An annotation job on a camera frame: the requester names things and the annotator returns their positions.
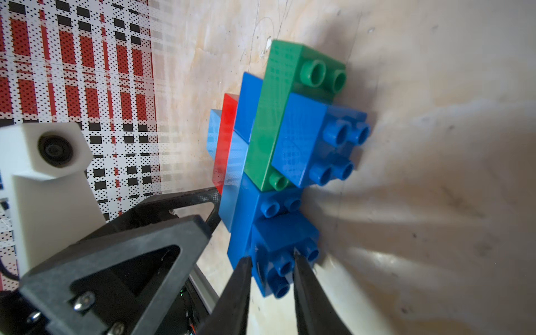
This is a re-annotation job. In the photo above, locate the light blue long lego brick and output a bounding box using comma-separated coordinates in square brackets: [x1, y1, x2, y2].
[219, 132, 248, 233]

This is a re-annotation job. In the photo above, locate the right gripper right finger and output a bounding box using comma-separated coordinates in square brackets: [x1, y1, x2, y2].
[293, 251, 351, 335]

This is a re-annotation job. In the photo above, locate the light blue small lego brick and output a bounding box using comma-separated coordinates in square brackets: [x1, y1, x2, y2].
[206, 109, 222, 161]

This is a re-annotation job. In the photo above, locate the red lego brick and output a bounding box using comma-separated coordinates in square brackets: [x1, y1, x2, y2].
[212, 94, 240, 194]

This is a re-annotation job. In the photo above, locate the green lego brick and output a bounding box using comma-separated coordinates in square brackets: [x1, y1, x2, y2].
[244, 40, 347, 192]

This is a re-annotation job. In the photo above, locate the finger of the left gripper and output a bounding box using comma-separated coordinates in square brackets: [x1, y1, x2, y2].
[79, 186, 223, 244]
[20, 215, 211, 334]

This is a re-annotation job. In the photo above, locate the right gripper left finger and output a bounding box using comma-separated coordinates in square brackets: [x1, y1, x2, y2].
[197, 257, 253, 335]

